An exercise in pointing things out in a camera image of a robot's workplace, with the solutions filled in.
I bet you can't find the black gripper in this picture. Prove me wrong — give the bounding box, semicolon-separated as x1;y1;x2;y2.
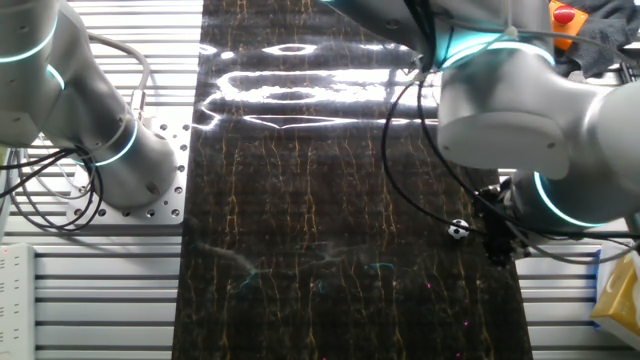
477;184;531;267

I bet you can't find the small black white soccer ball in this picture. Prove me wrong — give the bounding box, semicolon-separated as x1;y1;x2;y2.
447;218;471;241

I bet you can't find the blue white tissue packet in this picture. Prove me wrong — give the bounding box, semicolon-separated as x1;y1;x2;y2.
593;248;602;329

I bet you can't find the black marble pattern mat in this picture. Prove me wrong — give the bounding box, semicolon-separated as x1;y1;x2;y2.
172;0;534;360

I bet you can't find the orange emergency stop button box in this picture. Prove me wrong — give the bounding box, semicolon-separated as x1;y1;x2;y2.
548;0;590;51

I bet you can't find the grey towel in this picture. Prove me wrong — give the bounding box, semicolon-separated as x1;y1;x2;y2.
552;0;640;79

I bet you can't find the white power strip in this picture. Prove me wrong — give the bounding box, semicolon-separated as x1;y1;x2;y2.
0;243;36;360

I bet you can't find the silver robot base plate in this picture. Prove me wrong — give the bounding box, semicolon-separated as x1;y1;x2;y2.
66;119;192;225

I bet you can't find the grey base cable with connector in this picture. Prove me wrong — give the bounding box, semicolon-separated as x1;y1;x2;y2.
87;32;152;122

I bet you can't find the black base cable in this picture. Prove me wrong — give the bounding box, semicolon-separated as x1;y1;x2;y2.
0;147;101;229
0;147;105;232

